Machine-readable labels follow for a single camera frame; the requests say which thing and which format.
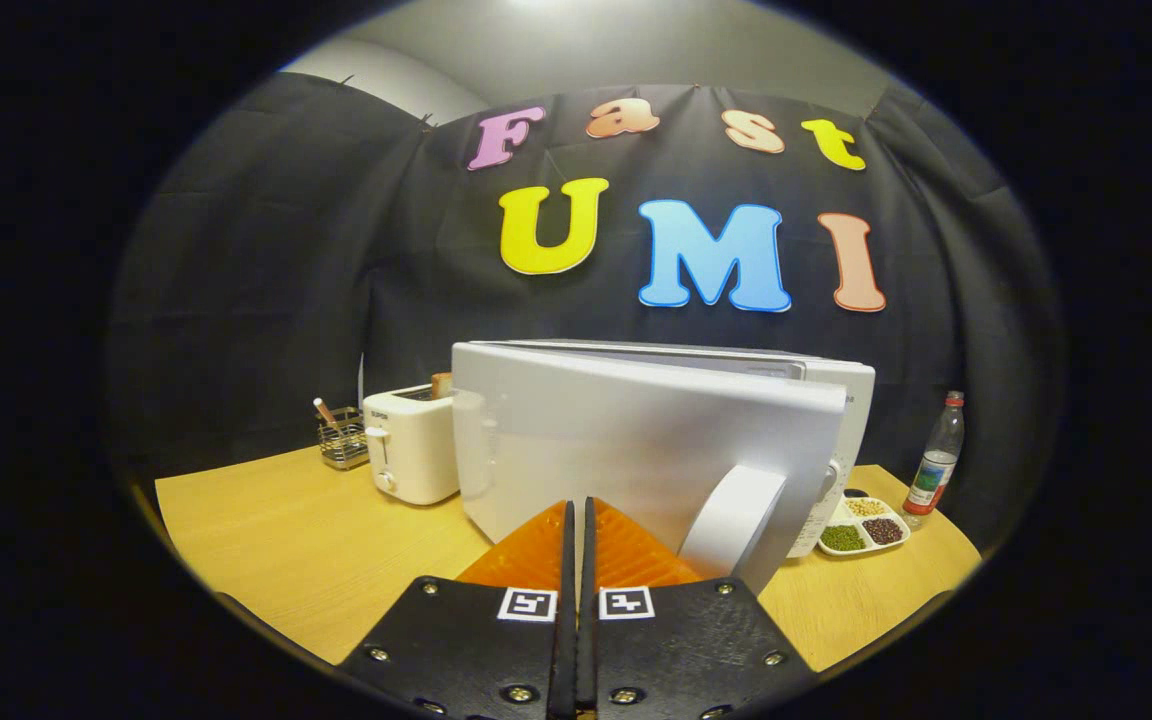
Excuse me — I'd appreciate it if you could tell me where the wire mesh utensil basket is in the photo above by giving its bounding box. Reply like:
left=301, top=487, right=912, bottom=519
left=316, top=405, right=370, bottom=471

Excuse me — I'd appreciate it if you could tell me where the white divided bean dish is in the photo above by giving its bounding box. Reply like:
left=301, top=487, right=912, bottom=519
left=816, top=495, right=911, bottom=557

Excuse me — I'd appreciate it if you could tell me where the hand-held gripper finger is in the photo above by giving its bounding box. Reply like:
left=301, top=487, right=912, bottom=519
left=577, top=497, right=819, bottom=720
left=336, top=498, right=578, bottom=720

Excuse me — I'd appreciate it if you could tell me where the white bread toaster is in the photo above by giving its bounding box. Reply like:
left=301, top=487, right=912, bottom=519
left=363, top=385, right=461, bottom=506

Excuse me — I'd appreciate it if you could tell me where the black backdrop cloth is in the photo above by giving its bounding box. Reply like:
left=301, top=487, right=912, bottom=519
left=106, top=70, right=1062, bottom=546

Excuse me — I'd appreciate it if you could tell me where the clear plastic water bottle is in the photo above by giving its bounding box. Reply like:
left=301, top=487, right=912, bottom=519
left=901, top=390, right=966, bottom=531

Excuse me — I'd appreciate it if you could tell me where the white toaster oven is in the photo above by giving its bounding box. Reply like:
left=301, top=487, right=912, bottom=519
left=451, top=340, right=877, bottom=597

